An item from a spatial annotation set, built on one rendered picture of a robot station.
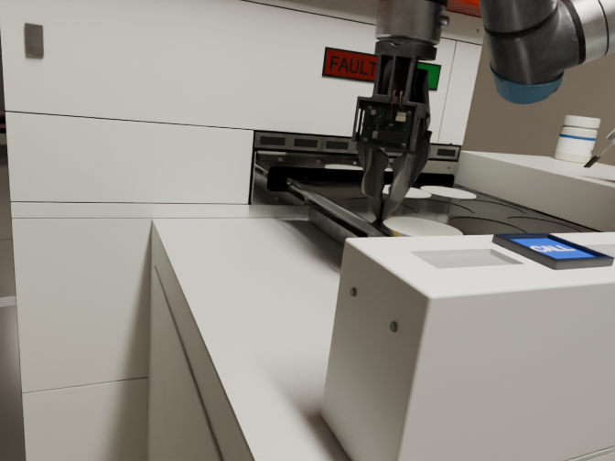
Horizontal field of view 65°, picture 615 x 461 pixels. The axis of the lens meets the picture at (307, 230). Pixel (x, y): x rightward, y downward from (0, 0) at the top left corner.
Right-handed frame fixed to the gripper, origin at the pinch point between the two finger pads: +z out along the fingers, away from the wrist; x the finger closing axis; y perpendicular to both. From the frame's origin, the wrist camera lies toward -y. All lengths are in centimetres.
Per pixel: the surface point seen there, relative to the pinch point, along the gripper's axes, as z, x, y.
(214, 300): 9.3, -12.7, 19.7
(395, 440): 4.4, 10.8, 38.1
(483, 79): -33, -9, -285
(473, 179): -0.3, 8.6, -40.7
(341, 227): 6.4, -8.1, -9.5
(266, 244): 9.3, -17.0, -1.4
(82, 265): 17.3, -45.2, 6.7
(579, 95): -27, 44, -246
